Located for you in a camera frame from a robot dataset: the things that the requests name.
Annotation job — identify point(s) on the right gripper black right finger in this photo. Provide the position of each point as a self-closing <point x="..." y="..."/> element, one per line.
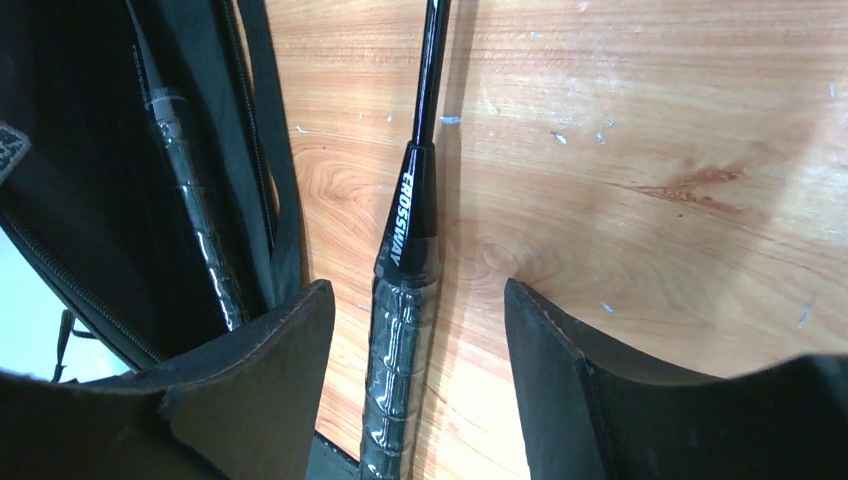
<point x="594" y="407"/>

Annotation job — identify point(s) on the black badminton racket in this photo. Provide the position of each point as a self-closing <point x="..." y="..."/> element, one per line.
<point x="192" y="166"/>
<point x="405" y="288"/>

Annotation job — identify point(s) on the black badminton racket front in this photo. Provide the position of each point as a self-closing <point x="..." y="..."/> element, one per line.
<point x="192" y="166"/>

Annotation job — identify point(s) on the black Crossway racket bag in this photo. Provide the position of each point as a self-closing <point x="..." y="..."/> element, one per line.
<point x="86" y="196"/>

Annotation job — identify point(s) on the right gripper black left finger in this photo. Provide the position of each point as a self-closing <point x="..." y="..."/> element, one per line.
<point x="242" y="406"/>

